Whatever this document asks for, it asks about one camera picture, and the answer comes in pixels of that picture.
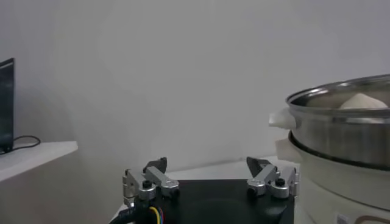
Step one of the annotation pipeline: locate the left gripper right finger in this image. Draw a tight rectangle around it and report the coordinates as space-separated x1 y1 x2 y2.
246 156 300 199

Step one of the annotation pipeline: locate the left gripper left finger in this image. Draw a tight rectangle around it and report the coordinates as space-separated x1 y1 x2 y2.
122 156 180 208

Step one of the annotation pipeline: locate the white steamed baozi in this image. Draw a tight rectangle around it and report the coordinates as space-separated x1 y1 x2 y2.
339 93 389 110

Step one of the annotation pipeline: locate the stainless steel steamer basket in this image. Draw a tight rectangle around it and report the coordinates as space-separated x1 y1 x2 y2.
285 74 390 171

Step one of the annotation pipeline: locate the cream electric cooker pot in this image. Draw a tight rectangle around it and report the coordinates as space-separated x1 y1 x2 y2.
268 107 390 224

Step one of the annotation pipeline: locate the white side table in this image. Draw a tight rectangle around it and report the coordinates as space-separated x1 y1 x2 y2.
0 141 79 183

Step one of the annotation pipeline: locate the black monitor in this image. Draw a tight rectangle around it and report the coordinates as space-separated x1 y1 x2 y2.
0 57 15 153

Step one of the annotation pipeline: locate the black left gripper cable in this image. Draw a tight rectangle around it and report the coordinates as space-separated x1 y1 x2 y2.
108 205 165 224

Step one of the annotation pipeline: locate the black looped cable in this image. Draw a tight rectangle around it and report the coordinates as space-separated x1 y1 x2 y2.
12 135 42 152

